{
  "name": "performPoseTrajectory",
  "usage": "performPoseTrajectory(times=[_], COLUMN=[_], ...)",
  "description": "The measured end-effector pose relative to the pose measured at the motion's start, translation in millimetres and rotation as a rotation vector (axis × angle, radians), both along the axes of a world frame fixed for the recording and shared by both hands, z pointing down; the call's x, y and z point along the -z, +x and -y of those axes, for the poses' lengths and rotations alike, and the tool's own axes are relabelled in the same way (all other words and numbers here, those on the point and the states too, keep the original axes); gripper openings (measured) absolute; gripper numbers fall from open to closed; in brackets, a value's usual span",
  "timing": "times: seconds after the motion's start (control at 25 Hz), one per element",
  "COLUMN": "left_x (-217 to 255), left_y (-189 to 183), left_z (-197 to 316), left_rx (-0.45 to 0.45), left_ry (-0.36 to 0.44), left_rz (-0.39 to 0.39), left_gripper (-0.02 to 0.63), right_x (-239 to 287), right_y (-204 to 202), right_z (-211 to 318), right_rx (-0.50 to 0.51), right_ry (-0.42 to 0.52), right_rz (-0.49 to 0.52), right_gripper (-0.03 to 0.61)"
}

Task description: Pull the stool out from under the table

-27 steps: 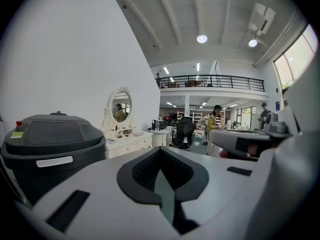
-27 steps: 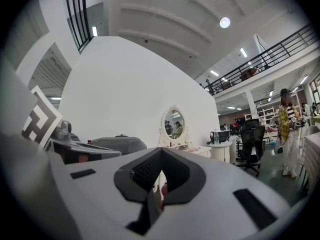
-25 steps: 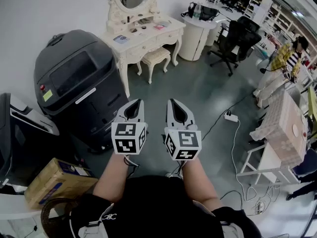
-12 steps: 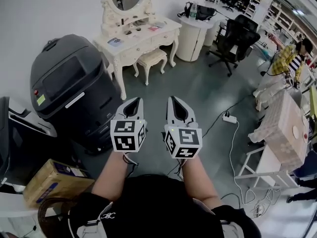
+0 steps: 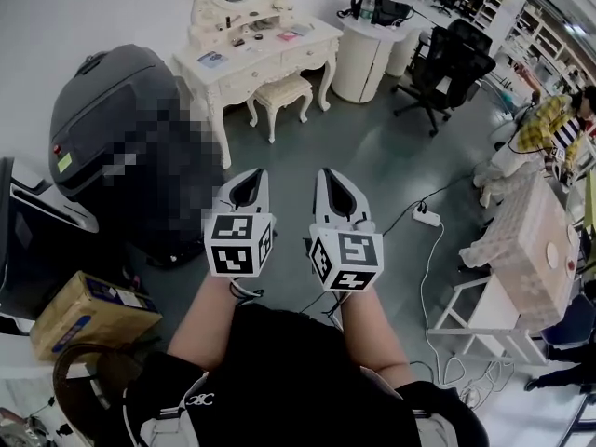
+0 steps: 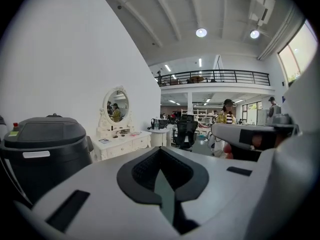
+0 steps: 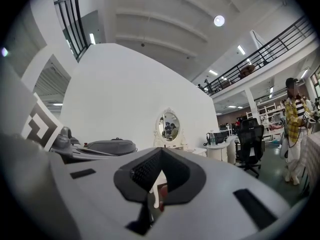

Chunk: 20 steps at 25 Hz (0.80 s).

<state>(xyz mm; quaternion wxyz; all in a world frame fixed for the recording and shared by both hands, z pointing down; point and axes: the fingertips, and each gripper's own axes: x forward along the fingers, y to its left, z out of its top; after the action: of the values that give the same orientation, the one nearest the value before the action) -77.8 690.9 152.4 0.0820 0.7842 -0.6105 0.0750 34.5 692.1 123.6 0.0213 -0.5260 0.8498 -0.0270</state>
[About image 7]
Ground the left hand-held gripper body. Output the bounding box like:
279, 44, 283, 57
20, 92, 83, 160

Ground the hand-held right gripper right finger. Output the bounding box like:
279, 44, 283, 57
149, 146, 300, 240

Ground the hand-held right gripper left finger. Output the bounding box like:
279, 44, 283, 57
48, 146, 164, 240

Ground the red stool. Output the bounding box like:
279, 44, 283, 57
159, 183, 169, 212

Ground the white round table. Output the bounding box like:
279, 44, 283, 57
205, 135, 241, 165

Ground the grey bag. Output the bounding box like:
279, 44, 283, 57
85, 137, 139, 157

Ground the white dressing table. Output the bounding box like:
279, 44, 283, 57
152, 143, 209, 209

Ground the black bag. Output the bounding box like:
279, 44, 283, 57
206, 131, 230, 145

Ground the black office chair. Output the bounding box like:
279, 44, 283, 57
235, 117, 266, 179

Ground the white oval vanity mirror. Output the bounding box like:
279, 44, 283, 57
153, 107, 188, 147

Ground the white shelving unit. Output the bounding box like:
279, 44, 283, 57
245, 102, 286, 125

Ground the black balcony railing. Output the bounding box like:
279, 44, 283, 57
198, 14, 316, 96
51, 0, 90, 62

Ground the round ceiling lamp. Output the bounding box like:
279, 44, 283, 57
213, 15, 226, 28

